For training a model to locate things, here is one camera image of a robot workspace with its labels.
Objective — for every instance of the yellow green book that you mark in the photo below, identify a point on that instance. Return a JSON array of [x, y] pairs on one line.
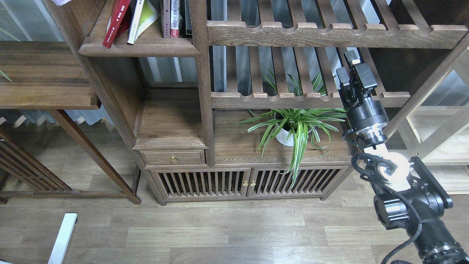
[[144, 15]]

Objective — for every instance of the slatted cabinet door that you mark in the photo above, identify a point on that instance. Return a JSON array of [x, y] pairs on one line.
[[312, 181], [179, 185]]

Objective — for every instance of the upright pink spine book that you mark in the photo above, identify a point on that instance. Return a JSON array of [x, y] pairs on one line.
[[165, 22]]

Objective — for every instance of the dark wooden bookshelf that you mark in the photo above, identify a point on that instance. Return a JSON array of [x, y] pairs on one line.
[[188, 93]]

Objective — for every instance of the right slatted cabinet door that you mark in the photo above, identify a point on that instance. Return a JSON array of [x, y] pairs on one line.
[[312, 181]]

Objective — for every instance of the upright red white book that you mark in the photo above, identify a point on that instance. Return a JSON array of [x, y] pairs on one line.
[[175, 18]]

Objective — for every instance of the upright dark book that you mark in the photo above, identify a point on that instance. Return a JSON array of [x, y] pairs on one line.
[[187, 18]]

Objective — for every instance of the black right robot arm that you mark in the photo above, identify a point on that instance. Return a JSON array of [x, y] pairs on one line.
[[407, 195]]

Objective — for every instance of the dark wooden slatted rack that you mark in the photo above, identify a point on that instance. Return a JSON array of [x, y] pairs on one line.
[[22, 165]]

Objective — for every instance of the white metal leg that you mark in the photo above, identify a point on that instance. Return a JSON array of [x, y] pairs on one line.
[[62, 241]]

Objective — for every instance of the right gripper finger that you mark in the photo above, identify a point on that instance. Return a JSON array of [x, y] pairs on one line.
[[352, 58], [344, 78]]

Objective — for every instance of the potted spider plant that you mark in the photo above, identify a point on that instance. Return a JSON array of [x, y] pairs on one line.
[[298, 123]]

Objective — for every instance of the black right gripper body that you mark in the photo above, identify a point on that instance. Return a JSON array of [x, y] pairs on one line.
[[366, 116]]

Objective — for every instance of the white lavender book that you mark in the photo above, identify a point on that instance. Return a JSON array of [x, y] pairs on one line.
[[61, 2]]

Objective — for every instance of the left slatted cabinet door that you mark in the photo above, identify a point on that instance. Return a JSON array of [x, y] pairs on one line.
[[179, 185]]

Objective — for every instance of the dark wooden side table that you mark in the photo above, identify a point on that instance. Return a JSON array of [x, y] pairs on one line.
[[38, 75]]

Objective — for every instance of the light wooden shelf unit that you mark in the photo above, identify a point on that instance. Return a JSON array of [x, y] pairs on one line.
[[433, 123]]

